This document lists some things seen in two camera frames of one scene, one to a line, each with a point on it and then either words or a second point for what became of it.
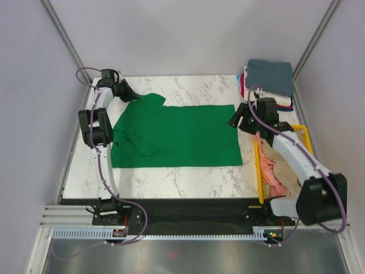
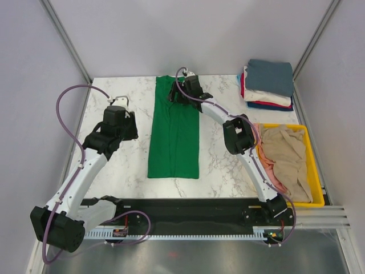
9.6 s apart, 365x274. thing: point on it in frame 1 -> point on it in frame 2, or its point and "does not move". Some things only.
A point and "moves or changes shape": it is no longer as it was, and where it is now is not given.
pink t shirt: x=268 y=171 does not move
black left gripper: x=131 y=95 -> x=130 y=119
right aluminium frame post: x=332 y=7 does not move
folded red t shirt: x=242 y=80 does not move
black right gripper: x=242 y=111 -> x=175 y=89
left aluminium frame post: x=57 y=22 does not move
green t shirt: x=146 y=133 moves or changes shape
